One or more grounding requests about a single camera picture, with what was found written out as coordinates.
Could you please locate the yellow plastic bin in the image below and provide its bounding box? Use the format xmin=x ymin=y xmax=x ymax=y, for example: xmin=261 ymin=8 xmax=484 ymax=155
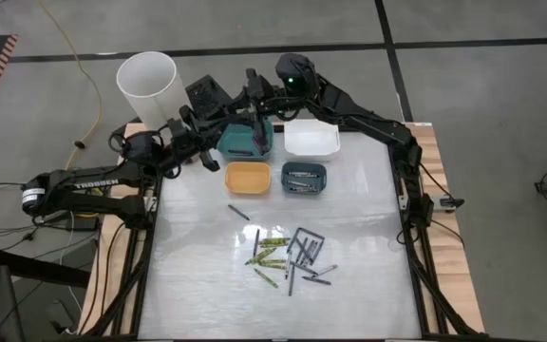
xmin=223 ymin=161 xmax=273 ymax=197

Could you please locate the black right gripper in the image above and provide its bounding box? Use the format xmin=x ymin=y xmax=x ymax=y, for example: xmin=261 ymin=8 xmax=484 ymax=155
xmin=243 ymin=68 xmax=282 ymax=140

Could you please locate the yellow cable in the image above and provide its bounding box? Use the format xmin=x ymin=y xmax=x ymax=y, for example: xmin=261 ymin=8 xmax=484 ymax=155
xmin=38 ymin=0 xmax=104 ymax=172

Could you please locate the blue-grey plastic bin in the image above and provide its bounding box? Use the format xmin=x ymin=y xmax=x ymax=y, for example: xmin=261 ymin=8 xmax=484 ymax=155
xmin=280 ymin=161 xmax=328 ymax=196

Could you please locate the white power strip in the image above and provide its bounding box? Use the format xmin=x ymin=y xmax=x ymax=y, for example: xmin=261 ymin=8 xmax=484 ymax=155
xmin=432 ymin=194 xmax=465 ymax=211

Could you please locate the wooden table board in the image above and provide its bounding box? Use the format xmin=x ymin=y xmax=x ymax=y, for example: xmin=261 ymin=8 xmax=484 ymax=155
xmin=77 ymin=121 xmax=487 ymax=336

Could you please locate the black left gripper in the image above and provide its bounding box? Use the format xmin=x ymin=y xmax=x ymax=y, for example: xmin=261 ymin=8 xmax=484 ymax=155
xmin=166 ymin=102 xmax=255 ymax=173

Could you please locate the black perforated box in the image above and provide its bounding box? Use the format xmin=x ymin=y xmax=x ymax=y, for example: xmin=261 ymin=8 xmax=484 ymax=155
xmin=185 ymin=74 xmax=233 ymax=120

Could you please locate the white table lamp wooden base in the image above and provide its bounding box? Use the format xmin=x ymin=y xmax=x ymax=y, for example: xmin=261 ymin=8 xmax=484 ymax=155
xmin=115 ymin=50 xmax=193 ymax=133

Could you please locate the teal plastic bin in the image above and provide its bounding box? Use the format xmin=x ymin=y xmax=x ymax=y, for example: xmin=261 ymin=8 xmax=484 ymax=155
xmin=216 ymin=118 xmax=275 ymax=162

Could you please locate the white plastic bin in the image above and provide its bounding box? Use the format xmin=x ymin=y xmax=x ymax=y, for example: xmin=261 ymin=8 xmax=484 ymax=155
xmin=282 ymin=118 xmax=342 ymax=162

